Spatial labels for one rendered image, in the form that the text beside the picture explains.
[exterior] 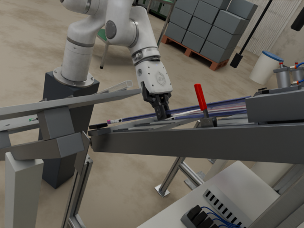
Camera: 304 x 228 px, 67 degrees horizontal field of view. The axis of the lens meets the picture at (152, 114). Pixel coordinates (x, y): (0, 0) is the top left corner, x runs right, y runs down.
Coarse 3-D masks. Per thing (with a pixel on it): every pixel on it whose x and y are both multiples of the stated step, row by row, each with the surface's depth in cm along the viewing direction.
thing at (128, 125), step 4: (180, 112) 114; (156, 116) 102; (140, 120) 95; (144, 120) 97; (148, 120) 98; (152, 120) 100; (192, 120) 120; (196, 120) 122; (120, 124) 88; (124, 124) 89; (128, 124) 91; (132, 124) 92; (180, 124) 113; (112, 128) 85; (116, 128) 86; (120, 128) 88; (168, 128) 106; (112, 132) 85
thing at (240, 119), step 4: (232, 116) 70; (236, 116) 68; (240, 116) 67; (244, 116) 63; (220, 120) 65; (224, 120) 64; (228, 120) 62; (232, 120) 61; (236, 120) 60; (240, 120) 58; (244, 120) 57; (220, 124) 56; (224, 124) 55; (228, 124) 54; (232, 124) 54; (236, 124) 51; (240, 124) 50; (244, 124) 50; (248, 124) 49; (252, 124) 48
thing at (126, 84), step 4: (128, 80) 40; (120, 84) 40; (124, 84) 40; (128, 84) 40; (132, 84) 40; (108, 88) 43; (112, 88) 42; (116, 88) 41; (120, 88) 40; (124, 88) 40; (100, 92) 45; (72, 108) 56
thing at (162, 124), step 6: (156, 120) 100; (162, 120) 97; (168, 120) 95; (174, 120) 90; (180, 120) 86; (186, 120) 85; (138, 126) 92; (144, 126) 87; (150, 126) 83; (156, 126) 80; (162, 126) 76; (168, 126) 78
